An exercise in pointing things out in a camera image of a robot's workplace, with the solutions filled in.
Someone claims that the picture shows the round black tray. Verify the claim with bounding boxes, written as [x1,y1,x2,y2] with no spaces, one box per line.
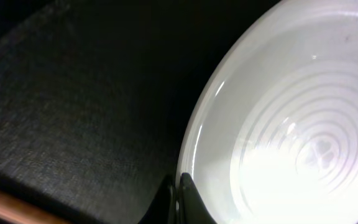
[0,0,275,223]

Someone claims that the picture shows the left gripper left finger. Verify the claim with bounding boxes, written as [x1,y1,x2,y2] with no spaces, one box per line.
[139,175,176,224]

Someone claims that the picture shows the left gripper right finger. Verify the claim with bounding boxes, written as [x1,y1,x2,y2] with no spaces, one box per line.
[178,173,216,224]

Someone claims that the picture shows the grey plate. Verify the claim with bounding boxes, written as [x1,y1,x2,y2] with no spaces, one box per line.
[177,0,358,223]

